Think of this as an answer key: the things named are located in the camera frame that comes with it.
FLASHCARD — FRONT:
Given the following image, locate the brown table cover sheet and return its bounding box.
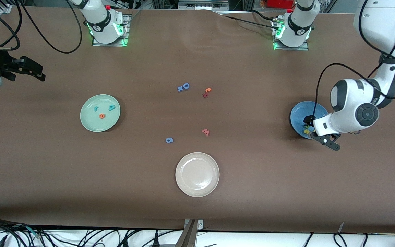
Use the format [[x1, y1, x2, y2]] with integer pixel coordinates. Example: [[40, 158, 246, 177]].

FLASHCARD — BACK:
[[0, 6, 395, 234]]

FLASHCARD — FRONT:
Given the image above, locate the blue plate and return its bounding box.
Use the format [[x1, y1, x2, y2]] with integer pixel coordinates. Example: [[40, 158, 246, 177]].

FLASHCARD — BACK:
[[290, 101, 330, 140]]

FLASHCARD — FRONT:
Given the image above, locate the metal bracket plate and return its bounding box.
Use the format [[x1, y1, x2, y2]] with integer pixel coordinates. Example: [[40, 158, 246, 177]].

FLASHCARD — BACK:
[[184, 219, 204, 230]]

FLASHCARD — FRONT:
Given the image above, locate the black cable on table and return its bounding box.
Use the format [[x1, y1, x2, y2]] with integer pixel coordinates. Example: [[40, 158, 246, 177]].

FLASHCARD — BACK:
[[216, 12, 276, 28], [249, 9, 277, 21]]

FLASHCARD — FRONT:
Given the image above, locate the grey equipment box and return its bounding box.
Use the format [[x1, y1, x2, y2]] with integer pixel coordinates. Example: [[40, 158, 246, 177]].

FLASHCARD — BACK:
[[178, 0, 229, 11]]

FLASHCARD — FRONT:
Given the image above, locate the red background object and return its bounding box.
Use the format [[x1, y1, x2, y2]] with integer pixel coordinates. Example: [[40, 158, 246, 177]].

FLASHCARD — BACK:
[[259, 0, 296, 9]]

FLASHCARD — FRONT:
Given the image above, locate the aluminium frame beam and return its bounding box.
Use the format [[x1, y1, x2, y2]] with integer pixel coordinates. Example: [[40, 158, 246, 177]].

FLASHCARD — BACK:
[[175, 220, 199, 247]]

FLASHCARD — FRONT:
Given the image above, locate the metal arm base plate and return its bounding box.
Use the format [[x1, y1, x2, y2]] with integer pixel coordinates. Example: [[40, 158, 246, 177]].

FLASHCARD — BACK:
[[272, 17, 310, 51], [92, 14, 131, 47]]

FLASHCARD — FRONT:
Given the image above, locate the beige plate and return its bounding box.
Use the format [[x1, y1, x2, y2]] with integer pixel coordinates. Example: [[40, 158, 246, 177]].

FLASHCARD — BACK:
[[175, 152, 220, 198]]

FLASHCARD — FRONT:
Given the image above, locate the pale green plate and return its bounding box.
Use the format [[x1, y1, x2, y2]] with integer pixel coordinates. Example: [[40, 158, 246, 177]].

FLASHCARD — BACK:
[[80, 94, 121, 133]]

